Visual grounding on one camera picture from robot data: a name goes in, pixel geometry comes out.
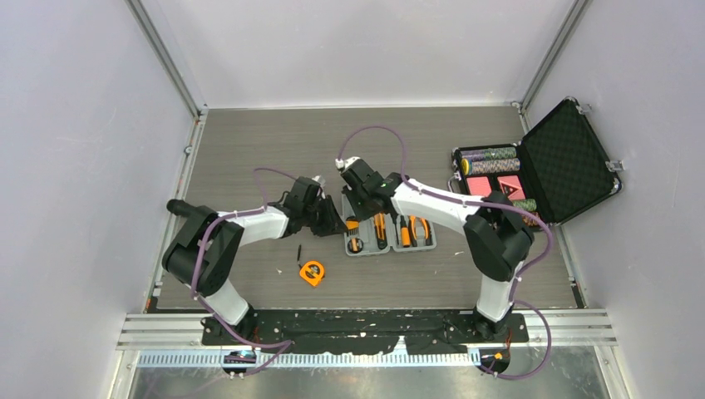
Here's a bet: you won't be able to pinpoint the orange utility knife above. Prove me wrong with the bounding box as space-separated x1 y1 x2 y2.
373 213 387 250

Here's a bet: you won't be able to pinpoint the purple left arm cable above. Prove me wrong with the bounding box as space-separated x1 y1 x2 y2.
190 167 301 376

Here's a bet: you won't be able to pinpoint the black aluminium poker chip case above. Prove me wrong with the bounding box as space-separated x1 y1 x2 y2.
451 96 623 226

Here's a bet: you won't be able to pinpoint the red playing card deck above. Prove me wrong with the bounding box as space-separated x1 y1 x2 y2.
466 176 493 197

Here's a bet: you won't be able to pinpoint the orange tape measure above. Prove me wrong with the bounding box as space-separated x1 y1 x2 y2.
297 244 325 288

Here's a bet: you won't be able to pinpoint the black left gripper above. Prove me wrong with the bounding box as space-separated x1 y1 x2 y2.
302 195 348 238

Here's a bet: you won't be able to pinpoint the grey plastic tool case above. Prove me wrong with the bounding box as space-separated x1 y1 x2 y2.
342 195 437 257

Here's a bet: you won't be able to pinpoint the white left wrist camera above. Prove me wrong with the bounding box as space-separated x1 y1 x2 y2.
313 175 326 188

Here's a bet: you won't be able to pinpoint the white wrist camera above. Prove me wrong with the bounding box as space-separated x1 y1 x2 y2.
334 156 361 172
313 175 326 188

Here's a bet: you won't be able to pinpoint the orange black pliers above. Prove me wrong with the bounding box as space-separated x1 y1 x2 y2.
408 215 433 247

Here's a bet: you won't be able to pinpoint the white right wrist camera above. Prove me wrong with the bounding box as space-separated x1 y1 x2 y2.
334 156 361 172

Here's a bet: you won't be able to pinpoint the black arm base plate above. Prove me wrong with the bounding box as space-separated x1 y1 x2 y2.
234 309 529 355

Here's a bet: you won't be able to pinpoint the black orange-tipped tool handle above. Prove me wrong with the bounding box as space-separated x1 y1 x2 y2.
166 199 198 218

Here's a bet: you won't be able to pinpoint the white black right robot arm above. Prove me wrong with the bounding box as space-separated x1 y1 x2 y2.
335 157 535 342

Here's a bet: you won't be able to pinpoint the small orange screwdriver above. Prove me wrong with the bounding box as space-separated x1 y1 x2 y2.
392 214 412 249

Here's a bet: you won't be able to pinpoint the red card deck with triangle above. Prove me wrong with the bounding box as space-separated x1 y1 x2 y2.
497 175 526 201

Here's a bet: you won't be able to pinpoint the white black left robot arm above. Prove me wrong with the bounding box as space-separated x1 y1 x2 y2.
161 177 347 344

